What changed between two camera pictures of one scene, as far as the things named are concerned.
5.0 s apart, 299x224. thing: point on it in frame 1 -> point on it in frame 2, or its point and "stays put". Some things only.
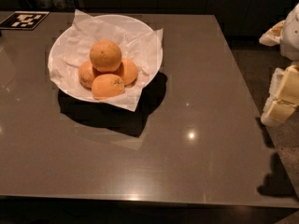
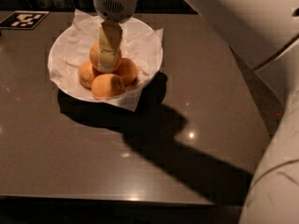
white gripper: [291, 36] -> [116, 6]
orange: [127, 71] stays put
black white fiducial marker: [21, 20] stays put
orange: [105, 55] stays put
